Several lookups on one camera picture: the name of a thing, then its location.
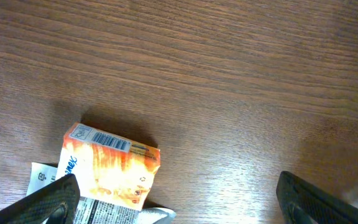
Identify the grey orange snack packet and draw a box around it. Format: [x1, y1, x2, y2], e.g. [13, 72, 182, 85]
[25, 161, 177, 224]

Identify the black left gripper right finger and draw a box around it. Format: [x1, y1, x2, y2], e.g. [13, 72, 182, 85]
[276, 171, 358, 224]

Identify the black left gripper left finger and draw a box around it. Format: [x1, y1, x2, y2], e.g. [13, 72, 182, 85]
[0, 174, 80, 224]

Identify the orange tissue pack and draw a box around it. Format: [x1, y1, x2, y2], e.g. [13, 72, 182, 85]
[55, 121, 162, 212]

